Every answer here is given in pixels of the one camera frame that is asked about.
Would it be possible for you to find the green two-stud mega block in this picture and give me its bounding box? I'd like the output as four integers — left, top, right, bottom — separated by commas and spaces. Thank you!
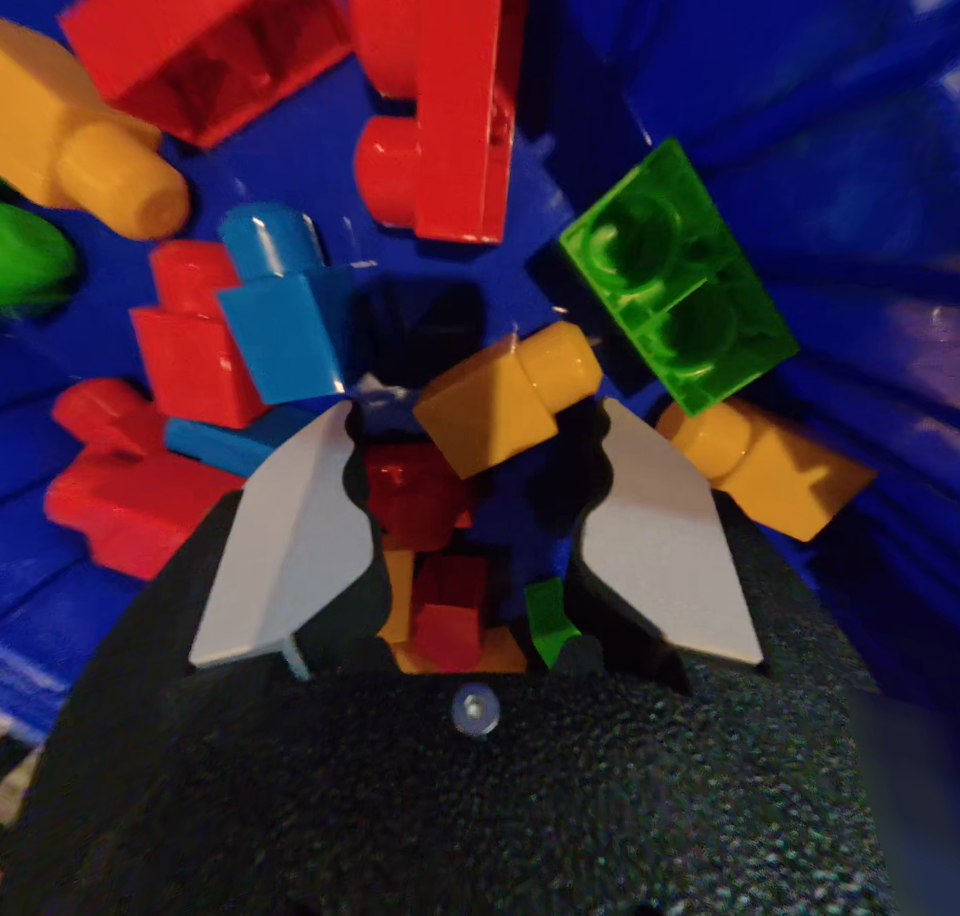
558, 136, 801, 418

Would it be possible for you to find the red single-stud mega block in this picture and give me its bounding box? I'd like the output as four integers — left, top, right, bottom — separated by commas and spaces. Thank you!
43, 377, 252, 581
129, 239, 270, 431

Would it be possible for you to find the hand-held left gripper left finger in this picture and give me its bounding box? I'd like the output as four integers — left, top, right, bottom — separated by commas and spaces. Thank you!
187, 400, 393, 682

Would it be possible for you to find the red two-stud mega block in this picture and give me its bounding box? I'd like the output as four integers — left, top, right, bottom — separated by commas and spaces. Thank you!
58, 0, 355, 151
348, 0, 528, 246

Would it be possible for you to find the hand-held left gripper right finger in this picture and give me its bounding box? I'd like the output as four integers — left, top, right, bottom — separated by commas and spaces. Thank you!
562, 397, 766, 670

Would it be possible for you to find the blue plastic bin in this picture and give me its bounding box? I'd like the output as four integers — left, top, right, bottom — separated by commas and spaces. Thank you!
0, 0, 960, 722

